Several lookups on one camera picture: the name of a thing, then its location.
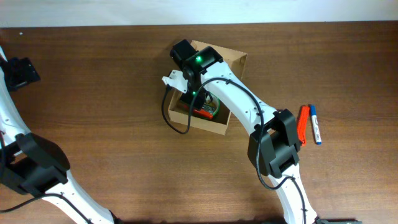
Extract open cardboard box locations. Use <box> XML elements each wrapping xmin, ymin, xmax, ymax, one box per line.
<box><xmin>167</xmin><ymin>40</ymin><xmax>248</xmax><ymax>135</ymax></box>

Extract blue white marker pen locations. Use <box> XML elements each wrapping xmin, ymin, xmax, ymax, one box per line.
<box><xmin>310</xmin><ymin>105</ymin><xmax>322</xmax><ymax>145</ymax></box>

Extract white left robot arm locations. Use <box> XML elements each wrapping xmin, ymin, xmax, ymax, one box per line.
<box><xmin>1</xmin><ymin>54</ymin><xmax>122</xmax><ymax>224</ymax></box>

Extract green tape roll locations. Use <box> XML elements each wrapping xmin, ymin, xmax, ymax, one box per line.
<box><xmin>202</xmin><ymin>94</ymin><xmax>221</xmax><ymax>119</ymax></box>

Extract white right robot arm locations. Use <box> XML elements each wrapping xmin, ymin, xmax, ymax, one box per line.
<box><xmin>163</xmin><ymin>39</ymin><xmax>320</xmax><ymax>223</ymax></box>

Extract red utility knife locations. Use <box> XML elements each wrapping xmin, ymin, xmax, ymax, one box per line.
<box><xmin>297</xmin><ymin>105</ymin><xmax>310</xmax><ymax>146</ymax></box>

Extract red black stapler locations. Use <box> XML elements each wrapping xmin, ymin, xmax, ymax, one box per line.
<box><xmin>192</xmin><ymin>103</ymin><xmax>219</xmax><ymax>120</ymax></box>

